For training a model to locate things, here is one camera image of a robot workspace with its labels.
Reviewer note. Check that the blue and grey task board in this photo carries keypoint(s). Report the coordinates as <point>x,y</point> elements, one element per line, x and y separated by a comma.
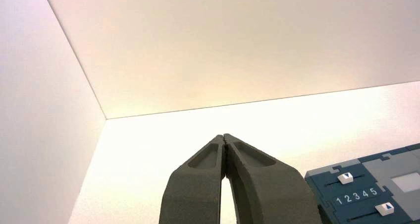
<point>361,204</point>

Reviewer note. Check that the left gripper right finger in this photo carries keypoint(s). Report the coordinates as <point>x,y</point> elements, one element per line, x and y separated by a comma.
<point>272,196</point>

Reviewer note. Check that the white display window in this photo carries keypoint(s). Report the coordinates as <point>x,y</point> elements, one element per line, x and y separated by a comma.
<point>407,182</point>

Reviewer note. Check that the white slider knob up triangle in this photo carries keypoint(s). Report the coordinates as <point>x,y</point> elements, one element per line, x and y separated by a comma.
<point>384,209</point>

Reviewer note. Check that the white slider knob down triangle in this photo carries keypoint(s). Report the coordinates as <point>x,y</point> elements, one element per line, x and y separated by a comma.
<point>345,178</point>

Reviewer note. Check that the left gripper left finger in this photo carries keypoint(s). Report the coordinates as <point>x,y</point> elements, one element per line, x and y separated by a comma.
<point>193,193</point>

